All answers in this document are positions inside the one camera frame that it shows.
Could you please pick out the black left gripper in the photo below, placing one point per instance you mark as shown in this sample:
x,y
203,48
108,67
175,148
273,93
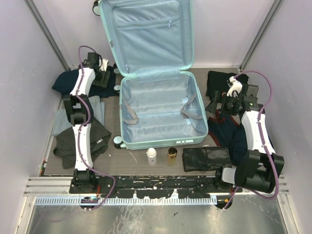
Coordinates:
x,y
102,82

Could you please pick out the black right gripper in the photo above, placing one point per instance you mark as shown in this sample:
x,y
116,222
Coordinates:
x,y
212,107

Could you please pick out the black garment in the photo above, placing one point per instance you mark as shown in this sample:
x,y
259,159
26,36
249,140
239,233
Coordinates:
x,y
217,81

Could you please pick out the navy blue sweater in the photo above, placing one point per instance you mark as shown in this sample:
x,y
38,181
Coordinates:
x,y
66,81

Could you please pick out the black toiletry pouch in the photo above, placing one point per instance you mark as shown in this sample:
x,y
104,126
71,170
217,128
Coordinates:
x,y
205,159

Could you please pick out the light blue jeans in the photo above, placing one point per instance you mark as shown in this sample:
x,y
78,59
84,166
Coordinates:
x,y
61,122

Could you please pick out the amber bottle with gold cap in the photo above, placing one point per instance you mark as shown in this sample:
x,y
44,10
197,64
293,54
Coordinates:
x,y
172,153

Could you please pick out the grey striped garment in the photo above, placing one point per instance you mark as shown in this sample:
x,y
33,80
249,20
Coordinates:
x,y
65,148

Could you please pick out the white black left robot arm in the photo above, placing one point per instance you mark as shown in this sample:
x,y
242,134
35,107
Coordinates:
x,y
80,115

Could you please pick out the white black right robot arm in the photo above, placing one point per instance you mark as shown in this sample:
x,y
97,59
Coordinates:
x,y
260,167

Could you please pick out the navy garment with red trim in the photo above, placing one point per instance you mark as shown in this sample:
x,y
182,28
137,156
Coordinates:
x,y
226,132

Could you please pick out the mint green open suitcase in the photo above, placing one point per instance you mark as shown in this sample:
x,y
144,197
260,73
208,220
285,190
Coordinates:
x,y
152,42

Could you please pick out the white plastic bottle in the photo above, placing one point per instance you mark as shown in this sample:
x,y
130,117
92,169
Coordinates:
x,y
151,156

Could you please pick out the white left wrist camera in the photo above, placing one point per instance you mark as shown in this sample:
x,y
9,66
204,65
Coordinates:
x,y
104,64

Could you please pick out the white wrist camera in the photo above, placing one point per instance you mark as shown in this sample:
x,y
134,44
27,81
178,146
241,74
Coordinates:
x,y
104,64
235,87

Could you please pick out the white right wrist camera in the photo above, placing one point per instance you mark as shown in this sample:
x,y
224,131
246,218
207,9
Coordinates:
x,y
235,87

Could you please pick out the slotted cable duct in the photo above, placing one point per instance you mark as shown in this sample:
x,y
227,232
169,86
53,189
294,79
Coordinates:
x,y
84,200

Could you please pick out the aluminium front rail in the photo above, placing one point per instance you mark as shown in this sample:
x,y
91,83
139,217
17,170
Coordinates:
x,y
64,184

